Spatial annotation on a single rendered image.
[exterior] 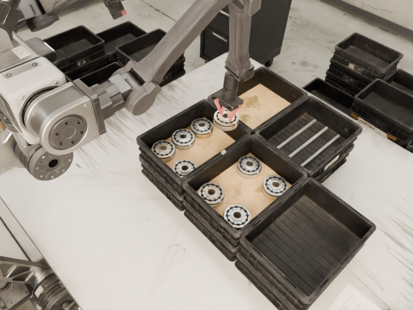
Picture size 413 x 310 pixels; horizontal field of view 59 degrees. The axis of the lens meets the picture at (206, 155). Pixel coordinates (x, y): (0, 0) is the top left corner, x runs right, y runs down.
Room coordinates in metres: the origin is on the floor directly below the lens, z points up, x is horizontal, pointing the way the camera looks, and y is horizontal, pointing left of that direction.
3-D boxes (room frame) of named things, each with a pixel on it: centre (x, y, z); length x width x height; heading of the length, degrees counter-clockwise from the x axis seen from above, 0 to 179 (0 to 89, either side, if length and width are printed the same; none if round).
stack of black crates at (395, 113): (1.79, -1.14, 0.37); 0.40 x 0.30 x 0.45; 47
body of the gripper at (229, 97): (1.11, -0.07, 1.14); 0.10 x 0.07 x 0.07; 46
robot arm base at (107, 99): (0.66, 0.26, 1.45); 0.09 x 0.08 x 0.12; 47
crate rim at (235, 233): (0.86, -0.16, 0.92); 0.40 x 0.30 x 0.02; 135
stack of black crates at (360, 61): (2.35, -1.12, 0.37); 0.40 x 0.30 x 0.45; 47
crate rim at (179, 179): (1.07, 0.06, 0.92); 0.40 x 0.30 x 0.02; 135
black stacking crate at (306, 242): (0.65, -0.37, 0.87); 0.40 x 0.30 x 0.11; 135
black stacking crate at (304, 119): (1.14, -0.44, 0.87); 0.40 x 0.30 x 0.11; 135
